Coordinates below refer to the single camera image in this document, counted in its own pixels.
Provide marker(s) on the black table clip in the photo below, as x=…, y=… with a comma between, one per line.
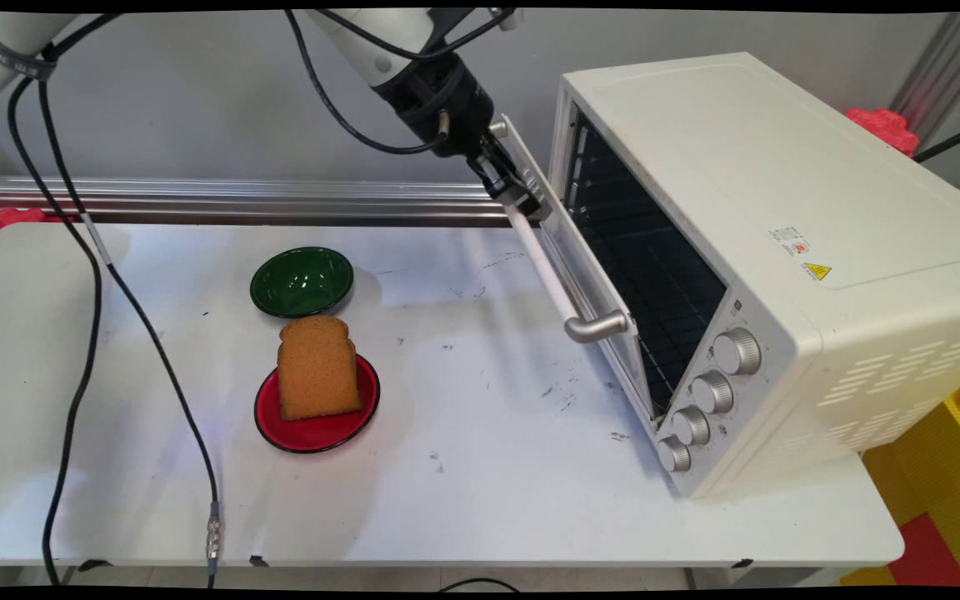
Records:
x=95, y=565
x=742, y=563
x=260, y=560

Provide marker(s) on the aluminium rail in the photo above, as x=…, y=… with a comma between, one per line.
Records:
x=280, y=200

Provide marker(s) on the green bowl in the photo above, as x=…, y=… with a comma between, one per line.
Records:
x=302, y=282

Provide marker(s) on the silver oven knob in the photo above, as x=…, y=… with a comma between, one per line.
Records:
x=674, y=455
x=737, y=351
x=712, y=392
x=691, y=426

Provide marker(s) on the white toaster oven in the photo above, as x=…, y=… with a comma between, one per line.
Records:
x=780, y=167

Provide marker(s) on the red plastic bracket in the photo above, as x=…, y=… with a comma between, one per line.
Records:
x=884, y=129
x=5, y=225

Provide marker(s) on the yellow floor mat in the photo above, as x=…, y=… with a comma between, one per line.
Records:
x=913, y=475

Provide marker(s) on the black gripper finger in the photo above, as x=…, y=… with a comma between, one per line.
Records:
x=492, y=179
x=520, y=183

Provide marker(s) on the yellow warning sticker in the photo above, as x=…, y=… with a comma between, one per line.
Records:
x=817, y=272

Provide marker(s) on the aluminium frame post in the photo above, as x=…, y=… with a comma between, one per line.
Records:
x=942, y=75

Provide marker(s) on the brown bread slice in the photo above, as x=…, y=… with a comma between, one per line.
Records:
x=317, y=367

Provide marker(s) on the red floor mat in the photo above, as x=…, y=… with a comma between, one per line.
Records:
x=930, y=554

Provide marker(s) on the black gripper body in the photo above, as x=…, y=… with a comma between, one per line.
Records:
x=442, y=104

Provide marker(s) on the white label sticker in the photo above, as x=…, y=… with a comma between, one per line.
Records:
x=791, y=242

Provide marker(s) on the red plate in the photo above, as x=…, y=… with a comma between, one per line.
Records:
x=319, y=432

